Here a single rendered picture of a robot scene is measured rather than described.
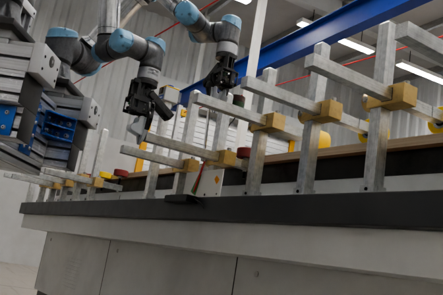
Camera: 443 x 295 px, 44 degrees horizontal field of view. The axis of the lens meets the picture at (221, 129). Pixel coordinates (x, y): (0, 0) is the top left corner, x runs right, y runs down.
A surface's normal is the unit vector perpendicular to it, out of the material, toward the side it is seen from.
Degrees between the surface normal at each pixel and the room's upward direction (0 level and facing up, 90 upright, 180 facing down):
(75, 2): 90
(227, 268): 90
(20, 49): 90
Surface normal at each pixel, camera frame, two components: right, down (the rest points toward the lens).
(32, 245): 0.47, -0.14
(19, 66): -0.04, -0.25
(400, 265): -0.82, -0.26
